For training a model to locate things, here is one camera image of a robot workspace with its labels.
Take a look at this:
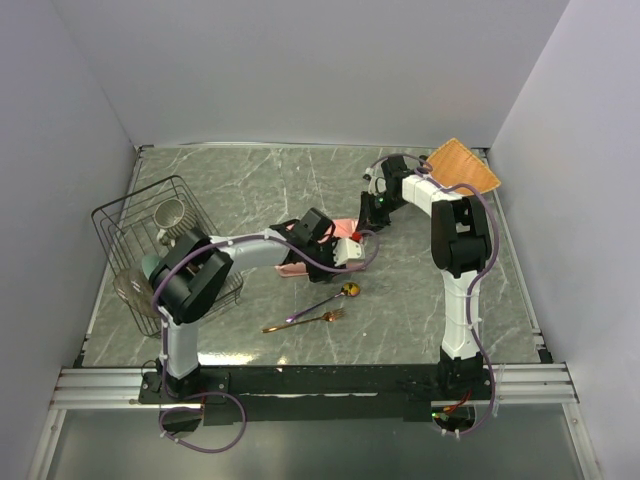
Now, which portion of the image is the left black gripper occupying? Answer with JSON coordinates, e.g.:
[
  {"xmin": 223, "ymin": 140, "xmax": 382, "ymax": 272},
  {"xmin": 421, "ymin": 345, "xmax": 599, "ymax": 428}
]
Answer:
[{"xmin": 304, "ymin": 236, "xmax": 346, "ymax": 282}]

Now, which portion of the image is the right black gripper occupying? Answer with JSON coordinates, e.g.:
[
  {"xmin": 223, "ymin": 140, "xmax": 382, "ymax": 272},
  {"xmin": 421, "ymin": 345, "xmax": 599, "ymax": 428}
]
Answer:
[{"xmin": 357, "ymin": 191, "xmax": 408, "ymax": 237}]

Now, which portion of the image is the pink satin napkin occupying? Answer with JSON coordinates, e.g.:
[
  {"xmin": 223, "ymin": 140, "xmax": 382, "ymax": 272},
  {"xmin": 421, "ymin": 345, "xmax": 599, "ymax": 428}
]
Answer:
[{"xmin": 270, "ymin": 209, "xmax": 367, "ymax": 277}]

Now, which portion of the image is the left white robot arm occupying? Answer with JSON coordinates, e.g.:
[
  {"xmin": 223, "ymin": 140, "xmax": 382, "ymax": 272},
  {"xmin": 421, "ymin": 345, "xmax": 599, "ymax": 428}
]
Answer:
[{"xmin": 148, "ymin": 208, "xmax": 362, "ymax": 402}]

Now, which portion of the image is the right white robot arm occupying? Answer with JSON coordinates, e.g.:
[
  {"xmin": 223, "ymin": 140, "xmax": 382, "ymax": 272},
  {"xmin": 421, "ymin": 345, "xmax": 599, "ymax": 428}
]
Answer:
[{"xmin": 357, "ymin": 154, "xmax": 499, "ymax": 399}]

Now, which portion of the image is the rose gold fork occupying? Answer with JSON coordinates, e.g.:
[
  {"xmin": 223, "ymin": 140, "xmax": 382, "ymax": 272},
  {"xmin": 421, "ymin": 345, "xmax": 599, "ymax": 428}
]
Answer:
[{"xmin": 261, "ymin": 308, "xmax": 346, "ymax": 334}]

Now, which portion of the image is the grey striped mug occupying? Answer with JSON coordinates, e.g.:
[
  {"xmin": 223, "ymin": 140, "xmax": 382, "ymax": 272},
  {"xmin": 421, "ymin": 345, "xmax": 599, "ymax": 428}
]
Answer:
[{"xmin": 153, "ymin": 198, "xmax": 198, "ymax": 246}]

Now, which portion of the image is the teal green bowl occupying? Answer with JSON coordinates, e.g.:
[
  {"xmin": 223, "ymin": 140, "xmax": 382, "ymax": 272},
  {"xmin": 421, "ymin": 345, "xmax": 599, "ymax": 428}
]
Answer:
[{"xmin": 141, "ymin": 254, "xmax": 162, "ymax": 280}]

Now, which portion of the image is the clear glass bowl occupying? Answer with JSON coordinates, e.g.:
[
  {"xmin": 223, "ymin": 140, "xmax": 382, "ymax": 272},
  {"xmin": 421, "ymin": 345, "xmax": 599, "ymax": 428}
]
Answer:
[{"xmin": 113, "ymin": 267, "xmax": 160, "ymax": 319}]

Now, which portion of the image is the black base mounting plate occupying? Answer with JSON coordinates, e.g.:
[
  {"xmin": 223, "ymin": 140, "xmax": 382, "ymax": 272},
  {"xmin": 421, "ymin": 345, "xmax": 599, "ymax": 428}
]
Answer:
[{"xmin": 138, "ymin": 364, "xmax": 495, "ymax": 426}]

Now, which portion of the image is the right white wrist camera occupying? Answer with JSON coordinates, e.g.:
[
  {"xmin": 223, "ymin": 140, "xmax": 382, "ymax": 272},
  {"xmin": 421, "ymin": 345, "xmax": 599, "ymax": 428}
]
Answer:
[{"xmin": 363, "ymin": 167, "xmax": 386, "ymax": 196}]

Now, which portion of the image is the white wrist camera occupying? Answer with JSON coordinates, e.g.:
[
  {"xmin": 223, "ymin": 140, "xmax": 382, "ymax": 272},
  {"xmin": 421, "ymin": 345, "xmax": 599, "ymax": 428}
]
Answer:
[
  {"xmin": 363, "ymin": 167, "xmax": 386, "ymax": 196},
  {"xmin": 333, "ymin": 237, "xmax": 365, "ymax": 267}
]

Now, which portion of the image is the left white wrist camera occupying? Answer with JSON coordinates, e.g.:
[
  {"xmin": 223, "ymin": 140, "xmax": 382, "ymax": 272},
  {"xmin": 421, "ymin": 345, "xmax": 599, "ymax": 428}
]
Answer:
[{"xmin": 333, "ymin": 237, "xmax": 365, "ymax": 267}]

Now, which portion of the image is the gold spoon with purple handle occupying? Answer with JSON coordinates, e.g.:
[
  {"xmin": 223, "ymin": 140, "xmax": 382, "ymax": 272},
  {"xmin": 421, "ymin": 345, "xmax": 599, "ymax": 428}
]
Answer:
[{"xmin": 285, "ymin": 282, "xmax": 361, "ymax": 324}]

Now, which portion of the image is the black wire dish rack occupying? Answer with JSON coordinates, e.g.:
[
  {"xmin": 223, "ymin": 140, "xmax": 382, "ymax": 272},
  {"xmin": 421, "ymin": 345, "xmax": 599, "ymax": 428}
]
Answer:
[{"xmin": 91, "ymin": 175, "xmax": 244, "ymax": 338}]

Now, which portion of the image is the aluminium rail frame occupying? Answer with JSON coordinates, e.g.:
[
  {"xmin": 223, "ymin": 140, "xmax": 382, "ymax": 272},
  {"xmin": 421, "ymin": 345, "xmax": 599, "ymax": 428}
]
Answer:
[{"xmin": 27, "ymin": 363, "xmax": 603, "ymax": 479}]

